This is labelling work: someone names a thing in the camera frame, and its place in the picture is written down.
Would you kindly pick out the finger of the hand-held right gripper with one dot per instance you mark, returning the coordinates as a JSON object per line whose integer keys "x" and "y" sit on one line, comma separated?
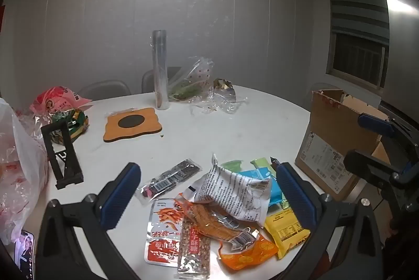
{"x": 366, "y": 163}
{"x": 376, "y": 125}

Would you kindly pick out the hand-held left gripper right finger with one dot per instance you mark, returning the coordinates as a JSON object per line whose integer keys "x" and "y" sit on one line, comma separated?
{"x": 294, "y": 195}

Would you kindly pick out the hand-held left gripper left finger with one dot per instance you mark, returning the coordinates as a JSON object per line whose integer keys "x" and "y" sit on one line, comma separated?
{"x": 119, "y": 198}

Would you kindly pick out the cardboard box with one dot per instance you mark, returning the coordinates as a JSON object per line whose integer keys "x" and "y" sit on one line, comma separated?
{"x": 330, "y": 132}

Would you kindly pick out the white printed snack packet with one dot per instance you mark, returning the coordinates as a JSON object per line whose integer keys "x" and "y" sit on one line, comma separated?
{"x": 232, "y": 191}

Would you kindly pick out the clear orange snack packet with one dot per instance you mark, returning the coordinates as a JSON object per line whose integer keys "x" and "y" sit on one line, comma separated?
{"x": 209, "y": 221}

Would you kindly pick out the yellow snack packet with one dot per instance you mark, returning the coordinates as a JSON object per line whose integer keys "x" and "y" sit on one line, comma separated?
{"x": 288, "y": 232}

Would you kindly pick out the blue snack packet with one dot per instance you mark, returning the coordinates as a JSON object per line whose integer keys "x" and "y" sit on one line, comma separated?
{"x": 262, "y": 173}

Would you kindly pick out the dark brown snack packet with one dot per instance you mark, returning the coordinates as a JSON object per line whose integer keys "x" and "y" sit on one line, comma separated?
{"x": 274, "y": 161}

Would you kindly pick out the light green wafer packet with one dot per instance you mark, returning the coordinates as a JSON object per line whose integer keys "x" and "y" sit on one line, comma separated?
{"x": 262, "y": 163}

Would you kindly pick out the dark striped snack packet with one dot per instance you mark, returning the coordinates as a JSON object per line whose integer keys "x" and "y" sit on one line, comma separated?
{"x": 170, "y": 177}

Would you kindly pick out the red and white snack packet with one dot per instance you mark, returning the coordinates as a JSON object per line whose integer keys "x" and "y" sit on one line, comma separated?
{"x": 162, "y": 234}

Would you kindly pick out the black phone stand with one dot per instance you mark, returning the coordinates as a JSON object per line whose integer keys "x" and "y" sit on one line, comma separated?
{"x": 70, "y": 168}

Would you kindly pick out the wooden trivet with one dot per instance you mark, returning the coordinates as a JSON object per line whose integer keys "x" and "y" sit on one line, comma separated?
{"x": 144, "y": 131}

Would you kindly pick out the orange citrus print packet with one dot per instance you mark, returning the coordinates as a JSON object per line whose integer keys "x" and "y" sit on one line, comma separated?
{"x": 252, "y": 255}

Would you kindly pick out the green snack bag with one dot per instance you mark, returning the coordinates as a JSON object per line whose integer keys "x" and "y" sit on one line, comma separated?
{"x": 77, "y": 124}

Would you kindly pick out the grey shiny panel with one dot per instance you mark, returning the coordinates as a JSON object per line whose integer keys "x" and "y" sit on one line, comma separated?
{"x": 404, "y": 37}

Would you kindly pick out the seed brittle bar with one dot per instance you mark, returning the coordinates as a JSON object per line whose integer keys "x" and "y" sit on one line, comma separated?
{"x": 194, "y": 253}

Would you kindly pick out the white plastic bag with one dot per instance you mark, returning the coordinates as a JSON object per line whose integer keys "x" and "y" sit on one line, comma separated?
{"x": 19, "y": 168}

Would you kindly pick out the smartphone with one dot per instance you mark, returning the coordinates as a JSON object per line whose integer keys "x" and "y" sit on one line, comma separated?
{"x": 25, "y": 253}

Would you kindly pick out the grey chair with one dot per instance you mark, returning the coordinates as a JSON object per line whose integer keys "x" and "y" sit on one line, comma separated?
{"x": 104, "y": 89}

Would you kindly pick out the pink snack bag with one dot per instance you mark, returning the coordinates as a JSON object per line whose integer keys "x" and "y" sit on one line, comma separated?
{"x": 54, "y": 100}

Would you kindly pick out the crumpled clear plastic wrap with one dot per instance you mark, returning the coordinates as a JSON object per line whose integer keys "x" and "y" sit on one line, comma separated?
{"x": 216, "y": 105}

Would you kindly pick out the dark chair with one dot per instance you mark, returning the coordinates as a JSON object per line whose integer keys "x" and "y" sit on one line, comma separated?
{"x": 146, "y": 80}

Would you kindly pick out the striped window blind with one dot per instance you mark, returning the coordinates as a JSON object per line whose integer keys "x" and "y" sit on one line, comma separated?
{"x": 356, "y": 5}

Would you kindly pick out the gold foil wrapper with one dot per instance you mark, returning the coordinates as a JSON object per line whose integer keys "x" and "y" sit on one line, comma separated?
{"x": 224, "y": 90}

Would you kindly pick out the clear plastic film roll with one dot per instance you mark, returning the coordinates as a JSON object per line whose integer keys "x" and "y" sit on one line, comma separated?
{"x": 160, "y": 70}

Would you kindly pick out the plastic bag with greens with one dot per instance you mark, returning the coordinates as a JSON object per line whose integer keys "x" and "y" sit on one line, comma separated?
{"x": 190, "y": 83}

